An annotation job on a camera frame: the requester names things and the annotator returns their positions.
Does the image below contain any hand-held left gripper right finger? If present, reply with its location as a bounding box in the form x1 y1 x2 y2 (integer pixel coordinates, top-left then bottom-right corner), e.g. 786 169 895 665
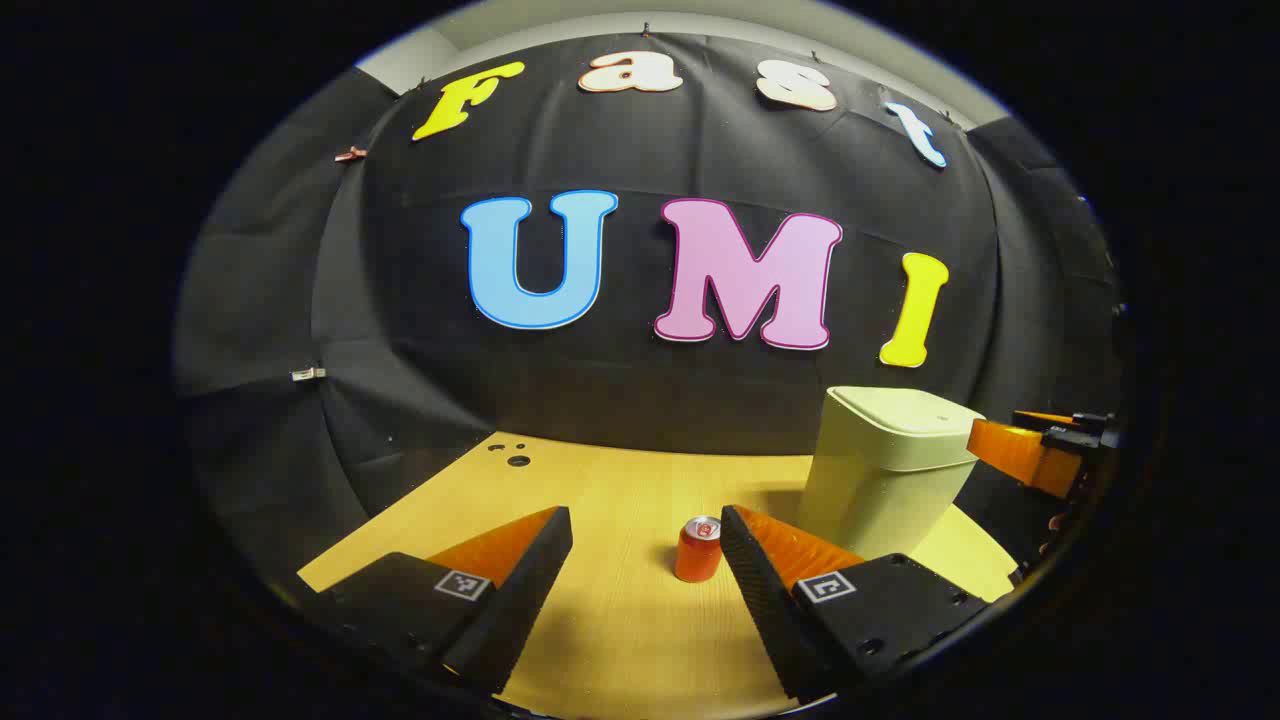
720 504 993 703

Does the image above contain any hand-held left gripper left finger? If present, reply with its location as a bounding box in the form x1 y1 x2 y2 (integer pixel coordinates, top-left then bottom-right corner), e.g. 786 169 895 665
298 506 574 696

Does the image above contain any orange pop can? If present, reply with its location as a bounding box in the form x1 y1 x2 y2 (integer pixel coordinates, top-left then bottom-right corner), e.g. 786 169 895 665
675 516 723 584

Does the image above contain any green desktop garbage bin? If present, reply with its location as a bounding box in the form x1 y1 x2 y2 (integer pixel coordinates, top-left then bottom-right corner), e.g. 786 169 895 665
797 386 986 561

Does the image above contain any wooden desktop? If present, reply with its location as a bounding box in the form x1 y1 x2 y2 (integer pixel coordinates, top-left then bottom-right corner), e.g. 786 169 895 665
298 432 1019 720

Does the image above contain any black backdrop cloth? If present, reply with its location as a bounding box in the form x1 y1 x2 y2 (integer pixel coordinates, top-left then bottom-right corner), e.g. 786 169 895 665
172 30 1131 601

